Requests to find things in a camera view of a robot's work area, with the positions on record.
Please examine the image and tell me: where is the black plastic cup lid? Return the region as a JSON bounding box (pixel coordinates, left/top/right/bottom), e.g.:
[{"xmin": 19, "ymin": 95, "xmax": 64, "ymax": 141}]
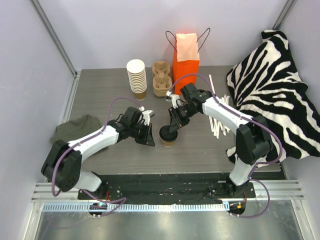
[{"xmin": 159, "ymin": 125, "xmax": 178, "ymax": 142}]

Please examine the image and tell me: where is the brown paper coffee cup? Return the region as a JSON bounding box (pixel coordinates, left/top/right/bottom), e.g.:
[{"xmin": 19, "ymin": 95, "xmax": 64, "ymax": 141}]
[{"xmin": 161, "ymin": 139, "xmax": 175, "ymax": 147}]

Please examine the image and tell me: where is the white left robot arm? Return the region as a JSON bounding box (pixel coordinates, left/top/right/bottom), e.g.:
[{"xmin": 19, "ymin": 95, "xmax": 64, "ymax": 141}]
[{"xmin": 41, "ymin": 106, "xmax": 155, "ymax": 200}]

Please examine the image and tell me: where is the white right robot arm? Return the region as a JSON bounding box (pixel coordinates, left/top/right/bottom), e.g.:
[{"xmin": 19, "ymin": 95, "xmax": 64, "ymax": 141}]
[{"xmin": 159, "ymin": 83, "xmax": 274, "ymax": 198}]

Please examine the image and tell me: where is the pile of wrapped straws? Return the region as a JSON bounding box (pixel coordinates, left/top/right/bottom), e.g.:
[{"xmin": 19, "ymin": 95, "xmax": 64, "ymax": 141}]
[{"xmin": 207, "ymin": 73, "xmax": 235, "ymax": 140}]

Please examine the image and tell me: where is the cardboard cup carrier stack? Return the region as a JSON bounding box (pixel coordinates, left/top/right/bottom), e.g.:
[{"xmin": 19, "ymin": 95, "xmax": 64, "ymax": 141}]
[{"xmin": 152, "ymin": 61, "xmax": 173, "ymax": 97}]

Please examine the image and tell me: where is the orange paper bag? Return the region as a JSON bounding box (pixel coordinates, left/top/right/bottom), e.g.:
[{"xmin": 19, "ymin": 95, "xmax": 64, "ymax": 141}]
[{"xmin": 165, "ymin": 27, "xmax": 211, "ymax": 95}]

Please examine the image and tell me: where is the stack of paper cups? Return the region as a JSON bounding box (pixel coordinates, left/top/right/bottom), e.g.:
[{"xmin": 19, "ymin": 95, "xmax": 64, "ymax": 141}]
[{"xmin": 126, "ymin": 59, "xmax": 147, "ymax": 101}]

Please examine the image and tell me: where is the olive green cloth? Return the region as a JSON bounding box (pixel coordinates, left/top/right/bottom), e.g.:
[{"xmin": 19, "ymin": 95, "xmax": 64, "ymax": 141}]
[{"xmin": 50, "ymin": 114, "xmax": 102, "ymax": 144}]

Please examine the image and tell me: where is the zebra print blanket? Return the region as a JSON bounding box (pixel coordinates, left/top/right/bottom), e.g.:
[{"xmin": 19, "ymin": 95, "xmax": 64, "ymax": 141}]
[{"xmin": 226, "ymin": 29, "xmax": 320, "ymax": 161}]

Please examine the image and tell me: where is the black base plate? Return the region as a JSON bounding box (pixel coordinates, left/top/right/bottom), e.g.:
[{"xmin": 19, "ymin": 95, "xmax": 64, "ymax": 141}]
[{"xmin": 77, "ymin": 172, "xmax": 257, "ymax": 205}]

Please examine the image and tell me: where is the white slotted cable duct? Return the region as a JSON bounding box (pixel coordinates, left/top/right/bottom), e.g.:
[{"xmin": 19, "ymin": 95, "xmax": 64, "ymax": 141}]
[{"xmin": 42, "ymin": 201, "xmax": 230, "ymax": 213}]

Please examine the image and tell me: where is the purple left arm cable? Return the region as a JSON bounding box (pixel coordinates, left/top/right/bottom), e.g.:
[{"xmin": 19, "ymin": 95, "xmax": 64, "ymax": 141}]
[{"xmin": 51, "ymin": 96, "xmax": 146, "ymax": 230}]

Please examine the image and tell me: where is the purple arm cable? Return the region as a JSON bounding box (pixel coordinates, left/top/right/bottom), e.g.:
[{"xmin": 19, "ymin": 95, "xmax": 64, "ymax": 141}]
[
  {"xmin": 51, "ymin": 96, "xmax": 146, "ymax": 230},
  {"xmin": 169, "ymin": 73, "xmax": 284, "ymax": 219}
]

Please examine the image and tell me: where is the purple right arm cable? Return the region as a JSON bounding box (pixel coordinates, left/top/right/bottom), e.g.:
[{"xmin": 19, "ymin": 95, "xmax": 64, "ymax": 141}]
[{"xmin": 169, "ymin": 73, "xmax": 284, "ymax": 219}]

